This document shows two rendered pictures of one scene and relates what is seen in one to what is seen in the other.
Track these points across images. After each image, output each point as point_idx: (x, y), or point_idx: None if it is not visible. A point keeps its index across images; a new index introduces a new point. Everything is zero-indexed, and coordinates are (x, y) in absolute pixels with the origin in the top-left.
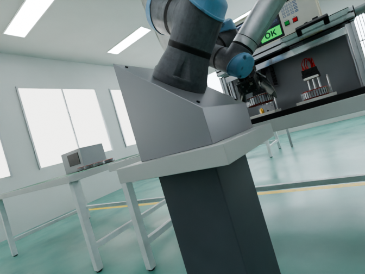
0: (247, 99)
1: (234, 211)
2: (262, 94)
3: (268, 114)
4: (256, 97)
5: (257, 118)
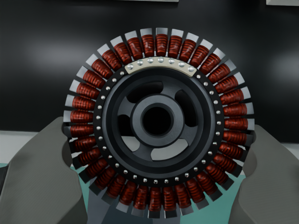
0: (97, 194)
1: None
2: (202, 208)
3: (147, 0)
4: (161, 202)
5: (132, 136)
